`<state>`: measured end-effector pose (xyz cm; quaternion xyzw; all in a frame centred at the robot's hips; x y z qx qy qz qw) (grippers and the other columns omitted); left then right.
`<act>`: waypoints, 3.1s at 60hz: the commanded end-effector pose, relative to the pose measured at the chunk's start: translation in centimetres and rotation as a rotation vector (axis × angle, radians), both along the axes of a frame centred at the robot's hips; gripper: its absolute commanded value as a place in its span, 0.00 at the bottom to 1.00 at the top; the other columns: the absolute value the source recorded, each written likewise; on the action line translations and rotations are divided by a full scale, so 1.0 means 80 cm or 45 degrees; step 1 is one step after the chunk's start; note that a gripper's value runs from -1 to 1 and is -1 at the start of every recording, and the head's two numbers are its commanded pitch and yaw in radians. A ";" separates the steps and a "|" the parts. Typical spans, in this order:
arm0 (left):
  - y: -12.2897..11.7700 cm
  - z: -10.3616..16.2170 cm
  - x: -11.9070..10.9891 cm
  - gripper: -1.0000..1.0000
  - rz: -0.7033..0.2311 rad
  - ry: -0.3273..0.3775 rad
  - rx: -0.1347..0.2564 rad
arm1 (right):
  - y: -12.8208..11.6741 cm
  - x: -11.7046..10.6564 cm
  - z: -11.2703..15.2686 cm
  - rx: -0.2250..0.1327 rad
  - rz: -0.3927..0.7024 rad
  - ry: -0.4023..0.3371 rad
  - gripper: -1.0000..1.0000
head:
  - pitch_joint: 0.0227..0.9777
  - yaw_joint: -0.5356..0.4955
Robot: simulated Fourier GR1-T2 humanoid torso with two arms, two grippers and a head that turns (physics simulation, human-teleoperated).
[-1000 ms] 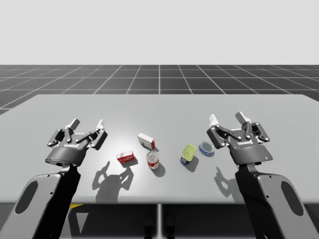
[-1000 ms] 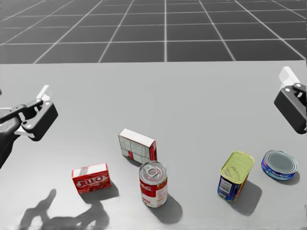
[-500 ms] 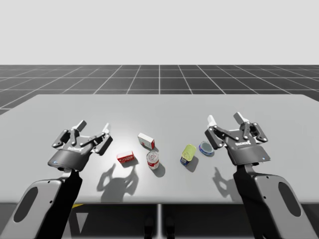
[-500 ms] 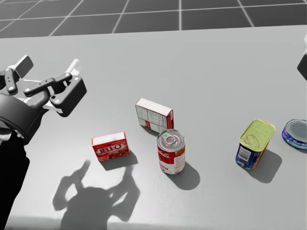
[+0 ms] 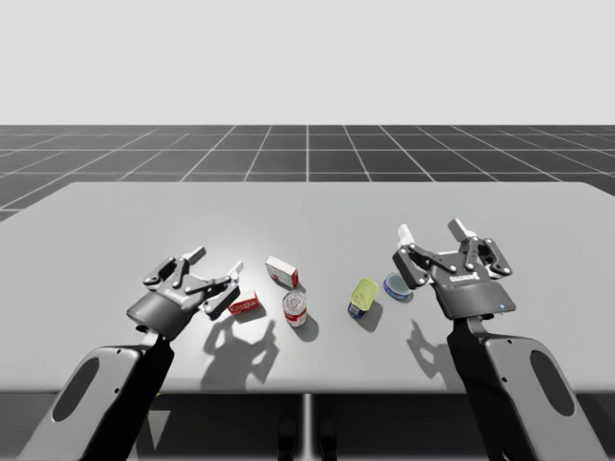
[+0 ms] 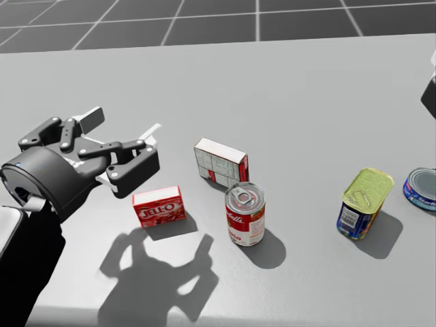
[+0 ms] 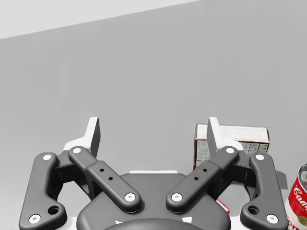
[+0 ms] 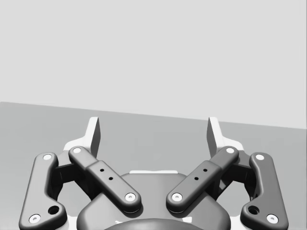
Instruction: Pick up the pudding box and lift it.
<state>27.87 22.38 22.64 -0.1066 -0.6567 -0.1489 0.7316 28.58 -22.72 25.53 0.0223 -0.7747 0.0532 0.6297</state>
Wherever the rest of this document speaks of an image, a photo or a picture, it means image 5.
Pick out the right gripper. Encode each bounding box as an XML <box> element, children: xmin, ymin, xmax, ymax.
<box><xmin>392</xmin><ymin>218</ymin><xmax>518</xmax><ymax>321</ymax></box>

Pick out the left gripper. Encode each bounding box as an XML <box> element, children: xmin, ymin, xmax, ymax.
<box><xmin>126</xmin><ymin>246</ymin><xmax>244</xmax><ymax>343</ymax></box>

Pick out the red and white carton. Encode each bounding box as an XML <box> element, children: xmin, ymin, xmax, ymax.
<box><xmin>264</xmin><ymin>255</ymin><xmax>300</xmax><ymax>289</ymax></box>

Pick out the blue flat can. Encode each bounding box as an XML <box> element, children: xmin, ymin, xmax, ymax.
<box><xmin>383</xmin><ymin>272</ymin><xmax>413</xmax><ymax>303</ymax></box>

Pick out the green and blue rectangular can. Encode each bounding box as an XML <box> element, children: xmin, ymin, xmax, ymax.
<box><xmin>347</xmin><ymin>277</ymin><xmax>380</xmax><ymax>320</ymax></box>

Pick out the red and white can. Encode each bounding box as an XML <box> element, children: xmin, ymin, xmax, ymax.
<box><xmin>283</xmin><ymin>290</ymin><xmax>308</xmax><ymax>328</ymax></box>

